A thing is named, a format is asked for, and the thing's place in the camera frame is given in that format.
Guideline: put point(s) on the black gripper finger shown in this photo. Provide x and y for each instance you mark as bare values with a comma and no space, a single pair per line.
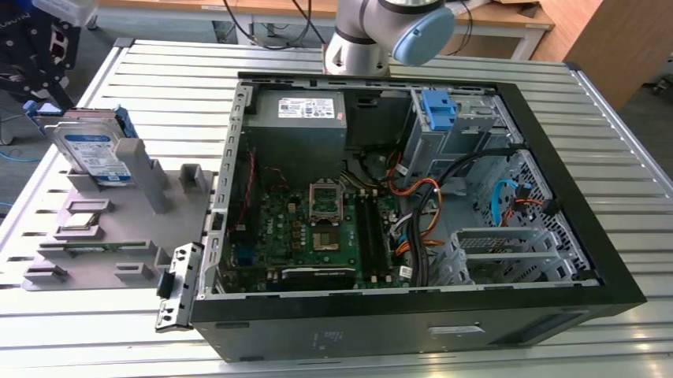
16,75
60,67

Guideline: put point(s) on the hard disk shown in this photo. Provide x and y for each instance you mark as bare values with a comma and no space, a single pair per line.
95,153

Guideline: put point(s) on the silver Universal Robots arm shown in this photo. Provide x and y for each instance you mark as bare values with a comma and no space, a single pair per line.
352,43

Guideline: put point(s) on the silver disk bay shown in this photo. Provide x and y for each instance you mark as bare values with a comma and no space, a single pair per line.
505,260

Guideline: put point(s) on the long wooden top desk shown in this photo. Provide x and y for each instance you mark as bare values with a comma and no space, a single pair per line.
184,4

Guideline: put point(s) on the CPU chip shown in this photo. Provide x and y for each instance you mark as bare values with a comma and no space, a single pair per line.
79,221

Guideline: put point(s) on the grey parts rack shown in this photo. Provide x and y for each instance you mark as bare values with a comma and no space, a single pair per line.
136,236

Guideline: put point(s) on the green RAM stick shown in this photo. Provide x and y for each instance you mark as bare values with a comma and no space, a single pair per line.
95,247

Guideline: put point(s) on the grey power supply unit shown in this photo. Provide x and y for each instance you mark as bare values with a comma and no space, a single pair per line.
294,138

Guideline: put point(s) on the green motherboard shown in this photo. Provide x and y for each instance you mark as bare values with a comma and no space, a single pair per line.
283,220

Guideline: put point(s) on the CPU socket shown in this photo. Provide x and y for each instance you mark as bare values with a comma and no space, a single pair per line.
326,240

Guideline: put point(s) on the black RAM slot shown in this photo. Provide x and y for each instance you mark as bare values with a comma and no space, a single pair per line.
375,236
360,236
382,236
367,236

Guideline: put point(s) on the black graphics card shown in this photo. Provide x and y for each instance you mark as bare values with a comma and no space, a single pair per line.
315,275

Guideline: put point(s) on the blue plastic drive latch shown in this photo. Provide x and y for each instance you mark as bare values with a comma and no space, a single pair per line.
437,110

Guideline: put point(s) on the silver drive cage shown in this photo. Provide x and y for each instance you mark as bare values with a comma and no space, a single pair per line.
462,134

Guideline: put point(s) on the white service tag label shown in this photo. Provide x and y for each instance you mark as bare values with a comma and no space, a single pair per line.
407,271

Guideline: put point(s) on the black open PC case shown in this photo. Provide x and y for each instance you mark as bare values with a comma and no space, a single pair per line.
367,327

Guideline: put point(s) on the office chair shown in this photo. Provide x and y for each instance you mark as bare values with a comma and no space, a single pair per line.
662,84

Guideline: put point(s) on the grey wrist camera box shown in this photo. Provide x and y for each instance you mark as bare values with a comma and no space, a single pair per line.
68,10

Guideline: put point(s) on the silver slot retainer bracket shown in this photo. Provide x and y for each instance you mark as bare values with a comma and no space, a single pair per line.
182,283

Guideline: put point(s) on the wooden desk white frame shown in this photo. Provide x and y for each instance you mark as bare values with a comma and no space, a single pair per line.
505,17

